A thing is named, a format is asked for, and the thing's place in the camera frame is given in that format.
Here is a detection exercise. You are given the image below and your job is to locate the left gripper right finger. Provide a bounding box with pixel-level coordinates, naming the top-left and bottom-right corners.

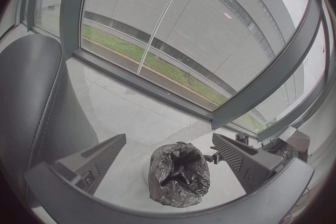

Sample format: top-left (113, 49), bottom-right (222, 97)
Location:
top-left (212, 133), bottom-right (284, 195)

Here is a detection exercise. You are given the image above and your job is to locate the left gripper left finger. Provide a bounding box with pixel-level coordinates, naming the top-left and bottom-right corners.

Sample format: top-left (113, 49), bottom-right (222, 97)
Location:
top-left (54, 134), bottom-right (127, 196)

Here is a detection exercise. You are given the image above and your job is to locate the black plastic bag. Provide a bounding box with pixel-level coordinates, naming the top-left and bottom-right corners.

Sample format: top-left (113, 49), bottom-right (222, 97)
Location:
top-left (148, 141), bottom-right (211, 208)

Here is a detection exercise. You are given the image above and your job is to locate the white trash bin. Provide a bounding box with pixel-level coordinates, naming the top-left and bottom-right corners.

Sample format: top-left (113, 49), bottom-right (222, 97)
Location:
top-left (142, 166), bottom-right (153, 185)

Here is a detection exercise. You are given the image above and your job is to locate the dark grey round chair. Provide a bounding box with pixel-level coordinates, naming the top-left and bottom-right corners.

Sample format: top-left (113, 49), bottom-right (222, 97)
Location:
top-left (0, 34), bottom-right (100, 175)

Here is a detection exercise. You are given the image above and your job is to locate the window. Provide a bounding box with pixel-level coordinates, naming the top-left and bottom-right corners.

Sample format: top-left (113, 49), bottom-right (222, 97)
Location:
top-left (14, 0), bottom-right (334, 142)

